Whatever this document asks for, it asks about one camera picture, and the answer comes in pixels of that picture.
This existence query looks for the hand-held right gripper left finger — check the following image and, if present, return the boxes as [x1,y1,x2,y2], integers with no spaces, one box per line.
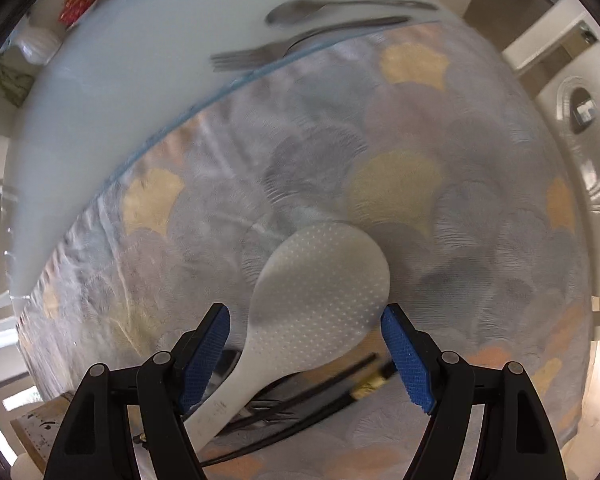
[44,303,231,480]

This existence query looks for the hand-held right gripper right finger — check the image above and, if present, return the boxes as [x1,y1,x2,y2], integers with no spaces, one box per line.
[381,303,569,480]

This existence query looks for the white dotted rice paddle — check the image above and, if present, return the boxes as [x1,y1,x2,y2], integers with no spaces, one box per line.
[184,222,392,455]

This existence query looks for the ginkgo leaf patterned table mat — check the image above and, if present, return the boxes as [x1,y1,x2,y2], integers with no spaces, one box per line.
[17,20,593,480]

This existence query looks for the metal fork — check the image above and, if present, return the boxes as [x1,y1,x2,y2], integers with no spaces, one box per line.
[209,16,412,72]

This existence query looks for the white ribbed vase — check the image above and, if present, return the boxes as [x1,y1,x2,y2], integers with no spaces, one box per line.
[16,25,63,66]

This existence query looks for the red lidded tea cup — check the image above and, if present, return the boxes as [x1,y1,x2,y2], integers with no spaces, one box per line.
[57,0,98,28]

